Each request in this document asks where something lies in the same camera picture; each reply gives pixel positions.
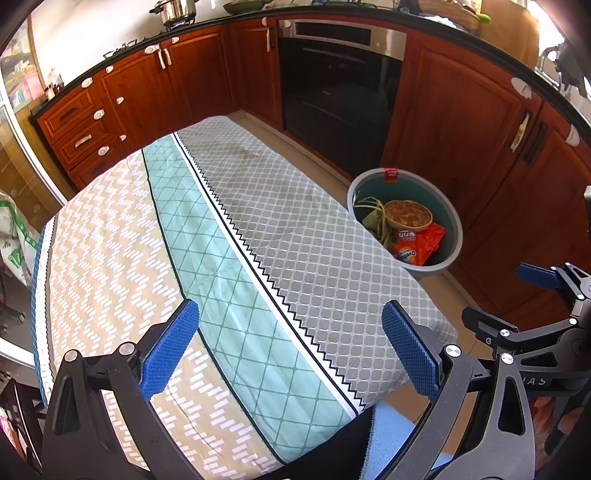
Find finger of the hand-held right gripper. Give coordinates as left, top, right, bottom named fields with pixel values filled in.
left=516, top=262, right=591, bottom=320
left=462, top=307, right=579, bottom=357

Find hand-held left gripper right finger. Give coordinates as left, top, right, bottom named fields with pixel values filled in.
left=374, top=300, right=536, bottom=480

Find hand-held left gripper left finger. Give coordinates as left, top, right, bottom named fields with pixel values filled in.
left=42, top=298, right=218, bottom=480

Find orange-red snack wrapper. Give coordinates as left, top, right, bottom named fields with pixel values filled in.
left=392, top=223, right=446, bottom=267

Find teal trash bin grey rim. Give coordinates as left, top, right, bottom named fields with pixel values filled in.
left=346, top=168, right=463, bottom=278

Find brown paper bowl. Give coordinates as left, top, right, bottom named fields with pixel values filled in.
left=384, top=199, right=433, bottom=230

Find patterned tablecloth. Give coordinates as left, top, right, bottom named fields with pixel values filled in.
left=30, top=115, right=459, bottom=464

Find green and white plastic sack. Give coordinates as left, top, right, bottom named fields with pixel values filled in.
left=0, top=189, right=42, bottom=287

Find steel faucet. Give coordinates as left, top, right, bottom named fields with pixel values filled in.
left=536, top=44, right=566, bottom=86

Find glass sliding door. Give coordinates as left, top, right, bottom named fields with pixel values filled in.
left=0, top=9, right=77, bottom=370

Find woven basket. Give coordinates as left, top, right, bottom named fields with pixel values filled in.
left=434, top=0, right=485, bottom=31

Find built-in black oven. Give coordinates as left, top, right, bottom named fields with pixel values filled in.
left=276, top=18, right=408, bottom=171

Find red wooden kitchen cabinets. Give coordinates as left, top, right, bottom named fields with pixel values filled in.
left=30, top=14, right=591, bottom=333

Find gas hob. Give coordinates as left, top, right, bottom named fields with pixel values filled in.
left=102, top=18, right=199, bottom=60

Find steel cooking pot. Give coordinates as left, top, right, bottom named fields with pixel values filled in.
left=148, top=0, right=199, bottom=28

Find dark wok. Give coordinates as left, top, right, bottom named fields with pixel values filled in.
left=223, top=0, right=278, bottom=14

